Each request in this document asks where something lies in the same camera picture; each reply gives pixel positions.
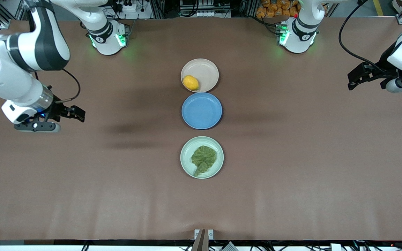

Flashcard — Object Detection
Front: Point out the yellow lemon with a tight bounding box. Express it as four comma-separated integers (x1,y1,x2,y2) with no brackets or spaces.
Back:
183,75,199,91

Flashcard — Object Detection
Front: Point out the green lettuce leaf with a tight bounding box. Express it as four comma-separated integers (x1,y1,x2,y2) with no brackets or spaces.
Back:
191,146,217,177

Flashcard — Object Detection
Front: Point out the orange packaged items pile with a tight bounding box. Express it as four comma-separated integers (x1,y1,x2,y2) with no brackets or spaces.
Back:
256,0,299,18

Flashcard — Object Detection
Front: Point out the light green plate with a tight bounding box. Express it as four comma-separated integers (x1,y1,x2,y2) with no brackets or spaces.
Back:
180,136,224,180

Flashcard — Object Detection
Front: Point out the white power strip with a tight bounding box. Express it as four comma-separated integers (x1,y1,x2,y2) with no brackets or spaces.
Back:
117,0,138,13

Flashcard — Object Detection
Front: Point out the blue plate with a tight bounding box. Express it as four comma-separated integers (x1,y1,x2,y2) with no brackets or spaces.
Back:
181,92,223,130

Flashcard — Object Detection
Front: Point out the beige plate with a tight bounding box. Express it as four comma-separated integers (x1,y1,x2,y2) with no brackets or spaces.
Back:
181,58,219,93

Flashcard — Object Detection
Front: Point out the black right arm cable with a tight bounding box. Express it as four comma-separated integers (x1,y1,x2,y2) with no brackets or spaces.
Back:
55,68,81,104

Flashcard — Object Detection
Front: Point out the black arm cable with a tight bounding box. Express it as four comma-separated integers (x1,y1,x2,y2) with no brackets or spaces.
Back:
338,0,395,72
55,68,81,104

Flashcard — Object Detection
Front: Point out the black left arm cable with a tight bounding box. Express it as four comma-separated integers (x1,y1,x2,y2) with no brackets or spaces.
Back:
338,0,395,72

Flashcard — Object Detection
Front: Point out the black cable bundle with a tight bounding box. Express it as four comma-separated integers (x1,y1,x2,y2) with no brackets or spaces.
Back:
353,234,402,251

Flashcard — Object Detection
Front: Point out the brown mount post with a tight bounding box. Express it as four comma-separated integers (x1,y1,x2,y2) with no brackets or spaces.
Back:
191,229,210,251

